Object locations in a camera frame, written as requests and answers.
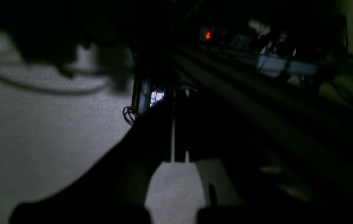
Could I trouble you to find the black cable bundle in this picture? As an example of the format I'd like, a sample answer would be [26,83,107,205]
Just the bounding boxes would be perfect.
[0,31,111,95]

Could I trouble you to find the red black clamp left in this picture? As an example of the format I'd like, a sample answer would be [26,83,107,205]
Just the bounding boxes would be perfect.
[204,30,212,41]

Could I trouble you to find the thin wire loop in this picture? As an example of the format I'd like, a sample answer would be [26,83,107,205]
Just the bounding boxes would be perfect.
[122,106,137,126]

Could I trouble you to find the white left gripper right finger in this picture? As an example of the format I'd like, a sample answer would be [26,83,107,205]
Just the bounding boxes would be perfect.
[175,88,289,224]

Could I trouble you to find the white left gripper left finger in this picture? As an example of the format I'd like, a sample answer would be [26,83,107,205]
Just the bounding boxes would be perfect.
[8,90,173,224]

